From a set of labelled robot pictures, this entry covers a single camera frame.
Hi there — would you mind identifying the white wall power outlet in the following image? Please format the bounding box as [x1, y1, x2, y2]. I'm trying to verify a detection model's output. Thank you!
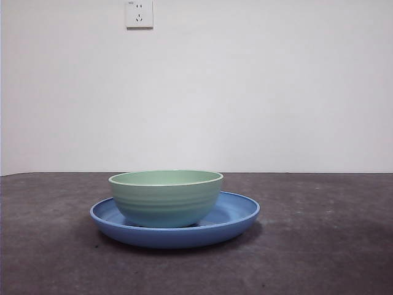
[125, 0, 154, 31]

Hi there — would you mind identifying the blue plate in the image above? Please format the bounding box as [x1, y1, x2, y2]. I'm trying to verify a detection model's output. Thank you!
[90, 191, 261, 250]

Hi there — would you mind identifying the green bowl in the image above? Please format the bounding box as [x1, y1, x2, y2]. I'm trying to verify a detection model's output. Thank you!
[107, 170, 224, 229]

